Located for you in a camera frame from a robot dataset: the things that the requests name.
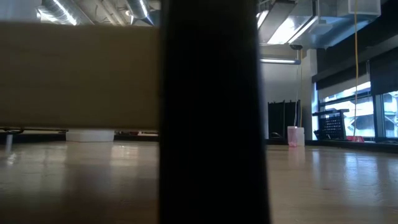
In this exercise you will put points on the pink medicine bottle white cap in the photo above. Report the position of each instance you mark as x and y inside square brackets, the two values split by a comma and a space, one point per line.
[291, 137]

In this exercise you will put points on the clear medicine bottle white cap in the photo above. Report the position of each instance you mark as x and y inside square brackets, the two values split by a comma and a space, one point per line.
[300, 136]

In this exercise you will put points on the black cabinet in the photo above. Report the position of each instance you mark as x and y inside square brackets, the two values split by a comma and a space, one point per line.
[281, 119]

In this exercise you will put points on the fluorescent tube light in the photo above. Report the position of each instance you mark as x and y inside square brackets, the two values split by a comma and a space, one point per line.
[280, 61]

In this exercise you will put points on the white hexagonal plant pot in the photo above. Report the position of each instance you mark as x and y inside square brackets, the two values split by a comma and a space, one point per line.
[90, 136]

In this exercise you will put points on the brown cardboard box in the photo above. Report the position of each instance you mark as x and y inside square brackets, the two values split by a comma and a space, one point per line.
[77, 77]

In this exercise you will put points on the black perforated cart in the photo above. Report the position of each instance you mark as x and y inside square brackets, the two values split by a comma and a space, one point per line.
[332, 126]

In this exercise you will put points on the red object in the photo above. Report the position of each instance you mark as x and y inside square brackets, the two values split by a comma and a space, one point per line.
[356, 139]

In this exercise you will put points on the black window blind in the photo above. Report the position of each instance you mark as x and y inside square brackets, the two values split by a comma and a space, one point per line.
[384, 74]

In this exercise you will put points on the white ceiling box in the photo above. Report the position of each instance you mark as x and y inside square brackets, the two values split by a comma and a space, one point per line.
[365, 7]

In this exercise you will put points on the black shelf post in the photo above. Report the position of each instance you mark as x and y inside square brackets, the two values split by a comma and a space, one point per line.
[214, 124]

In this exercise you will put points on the black dome camera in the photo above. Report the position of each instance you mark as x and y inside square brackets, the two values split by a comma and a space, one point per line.
[296, 47]

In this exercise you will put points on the smooth silver ventilation duct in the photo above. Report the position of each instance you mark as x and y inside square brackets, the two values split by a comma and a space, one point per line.
[140, 9]

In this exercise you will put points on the ribbed silver ventilation duct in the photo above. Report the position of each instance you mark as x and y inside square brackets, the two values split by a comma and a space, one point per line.
[59, 11]

